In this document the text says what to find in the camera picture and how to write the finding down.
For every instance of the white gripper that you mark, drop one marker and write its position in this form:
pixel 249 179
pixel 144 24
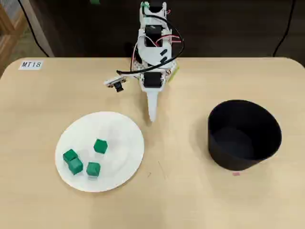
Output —
pixel 152 81

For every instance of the green cube block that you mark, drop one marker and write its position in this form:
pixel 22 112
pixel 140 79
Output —
pixel 93 169
pixel 75 167
pixel 100 146
pixel 69 154

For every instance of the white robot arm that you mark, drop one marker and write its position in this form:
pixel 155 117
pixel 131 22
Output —
pixel 155 51

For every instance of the white round plate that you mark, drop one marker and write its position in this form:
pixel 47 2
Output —
pixel 119 133

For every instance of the black pot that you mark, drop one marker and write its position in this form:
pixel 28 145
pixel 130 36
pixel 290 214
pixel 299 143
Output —
pixel 238 163

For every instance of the small pink sticker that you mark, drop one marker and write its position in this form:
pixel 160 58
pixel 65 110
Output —
pixel 236 173

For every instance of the green tape piece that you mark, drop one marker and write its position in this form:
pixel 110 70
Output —
pixel 95 2

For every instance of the white MT18 label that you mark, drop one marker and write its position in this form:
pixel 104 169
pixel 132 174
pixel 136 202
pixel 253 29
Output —
pixel 31 65

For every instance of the yellow green base plate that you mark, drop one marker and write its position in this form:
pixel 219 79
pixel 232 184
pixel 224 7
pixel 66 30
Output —
pixel 175 72

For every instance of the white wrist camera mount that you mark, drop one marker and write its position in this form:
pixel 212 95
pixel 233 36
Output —
pixel 111 82

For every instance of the wooden furniture frame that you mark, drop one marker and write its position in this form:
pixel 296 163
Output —
pixel 9 28

